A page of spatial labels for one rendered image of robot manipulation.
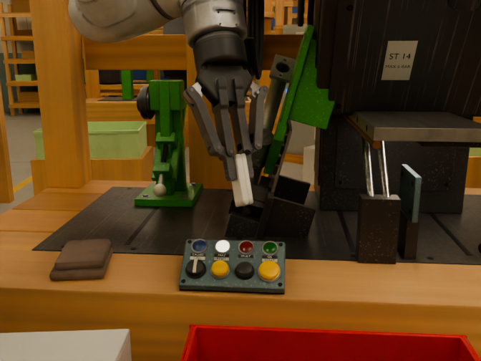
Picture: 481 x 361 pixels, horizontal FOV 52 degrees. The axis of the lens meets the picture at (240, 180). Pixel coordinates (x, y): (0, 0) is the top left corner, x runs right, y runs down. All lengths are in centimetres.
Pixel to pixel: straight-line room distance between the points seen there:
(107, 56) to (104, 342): 92
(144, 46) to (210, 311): 83
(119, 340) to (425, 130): 47
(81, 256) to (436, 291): 52
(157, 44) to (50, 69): 28
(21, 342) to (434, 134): 58
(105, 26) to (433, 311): 63
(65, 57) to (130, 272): 70
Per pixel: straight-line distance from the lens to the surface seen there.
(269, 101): 100
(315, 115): 87
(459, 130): 72
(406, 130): 70
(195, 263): 71
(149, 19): 80
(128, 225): 100
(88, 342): 63
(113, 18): 81
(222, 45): 70
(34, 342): 66
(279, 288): 70
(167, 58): 135
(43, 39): 136
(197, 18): 72
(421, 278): 80
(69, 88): 134
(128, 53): 138
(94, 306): 76
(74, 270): 78
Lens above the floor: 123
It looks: 14 degrees down
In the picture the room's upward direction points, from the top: straight up
